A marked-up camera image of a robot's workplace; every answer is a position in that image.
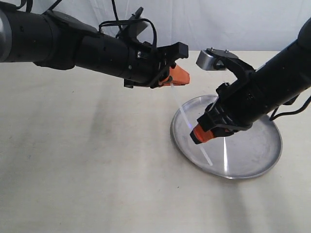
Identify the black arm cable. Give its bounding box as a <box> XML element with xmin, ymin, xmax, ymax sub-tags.
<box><xmin>98</xmin><ymin>0</ymin><xmax>158</xmax><ymax>49</ymax></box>
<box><xmin>268</xmin><ymin>93</ymin><xmax>311</xmax><ymax>121</ymax></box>

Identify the clear plastic stick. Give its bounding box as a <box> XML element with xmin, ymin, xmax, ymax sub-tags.
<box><xmin>170</xmin><ymin>83</ymin><xmax>213</xmax><ymax>166</ymax></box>

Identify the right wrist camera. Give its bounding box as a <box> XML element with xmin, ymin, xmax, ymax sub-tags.
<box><xmin>196</xmin><ymin>47</ymin><xmax>256</xmax><ymax>81</ymax></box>

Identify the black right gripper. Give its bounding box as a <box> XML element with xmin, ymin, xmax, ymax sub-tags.
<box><xmin>190</xmin><ymin>83</ymin><xmax>253</xmax><ymax>145</ymax></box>

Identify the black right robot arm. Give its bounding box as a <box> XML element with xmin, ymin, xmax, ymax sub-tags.
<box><xmin>190</xmin><ymin>20</ymin><xmax>311</xmax><ymax>144</ymax></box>

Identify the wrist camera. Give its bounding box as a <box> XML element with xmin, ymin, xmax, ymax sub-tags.
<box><xmin>196</xmin><ymin>47</ymin><xmax>256</xmax><ymax>81</ymax></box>
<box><xmin>116</xmin><ymin>7</ymin><xmax>148</xmax><ymax>42</ymax></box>

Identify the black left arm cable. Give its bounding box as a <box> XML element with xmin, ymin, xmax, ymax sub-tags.
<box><xmin>98</xmin><ymin>0</ymin><xmax>158</xmax><ymax>49</ymax></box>

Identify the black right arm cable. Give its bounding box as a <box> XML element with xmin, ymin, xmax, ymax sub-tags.
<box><xmin>268</xmin><ymin>93</ymin><xmax>311</xmax><ymax>121</ymax></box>

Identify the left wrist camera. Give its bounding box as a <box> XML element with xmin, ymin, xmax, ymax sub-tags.
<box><xmin>116</xmin><ymin>7</ymin><xmax>148</xmax><ymax>42</ymax></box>

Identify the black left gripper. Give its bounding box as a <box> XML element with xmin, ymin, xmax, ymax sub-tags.
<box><xmin>121</xmin><ymin>40</ymin><xmax>190</xmax><ymax>89</ymax></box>

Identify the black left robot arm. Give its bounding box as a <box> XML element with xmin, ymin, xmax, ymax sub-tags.
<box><xmin>0</xmin><ymin>0</ymin><xmax>190</xmax><ymax>88</ymax></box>

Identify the round stainless steel plate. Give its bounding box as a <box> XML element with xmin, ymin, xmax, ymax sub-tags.
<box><xmin>170</xmin><ymin>95</ymin><xmax>282</xmax><ymax>179</ymax></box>

